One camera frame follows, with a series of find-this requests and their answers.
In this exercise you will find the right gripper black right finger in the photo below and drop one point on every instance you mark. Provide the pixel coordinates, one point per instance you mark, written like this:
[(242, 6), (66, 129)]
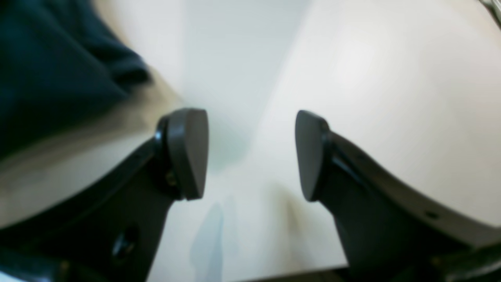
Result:
[(389, 232)]

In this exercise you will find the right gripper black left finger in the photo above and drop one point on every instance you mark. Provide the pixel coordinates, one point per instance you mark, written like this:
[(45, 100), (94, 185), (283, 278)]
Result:
[(110, 232)]

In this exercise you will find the dark blue t-shirt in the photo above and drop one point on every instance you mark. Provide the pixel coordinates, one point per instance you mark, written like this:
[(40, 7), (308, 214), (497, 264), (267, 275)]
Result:
[(60, 65)]

